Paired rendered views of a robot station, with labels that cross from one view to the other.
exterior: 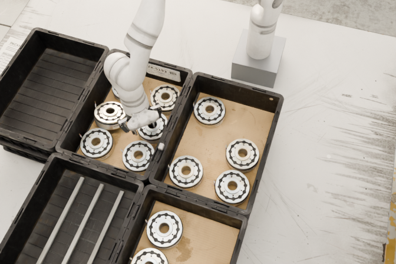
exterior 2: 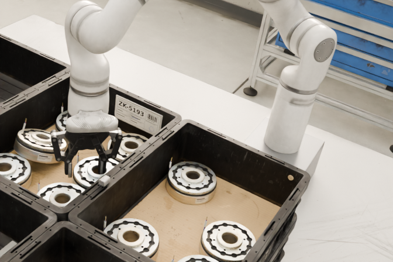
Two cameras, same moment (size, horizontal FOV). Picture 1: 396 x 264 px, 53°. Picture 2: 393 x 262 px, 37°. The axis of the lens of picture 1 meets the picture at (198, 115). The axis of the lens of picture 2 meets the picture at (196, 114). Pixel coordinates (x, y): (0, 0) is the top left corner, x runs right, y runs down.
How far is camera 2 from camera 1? 49 cm
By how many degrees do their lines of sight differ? 29
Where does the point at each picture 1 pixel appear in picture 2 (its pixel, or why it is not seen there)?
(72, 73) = (7, 96)
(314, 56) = (362, 186)
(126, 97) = (82, 71)
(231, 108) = (225, 190)
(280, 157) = not seen: outside the picture
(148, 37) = not seen: outside the picture
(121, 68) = (92, 12)
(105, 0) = not seen: hidden behind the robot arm
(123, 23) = not seen: hidden behind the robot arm
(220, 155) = (191, 240)
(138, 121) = (85, 119)
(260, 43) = (287, 122)
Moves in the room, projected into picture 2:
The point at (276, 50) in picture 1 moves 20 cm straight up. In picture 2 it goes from (307, 150) to (330, 81)
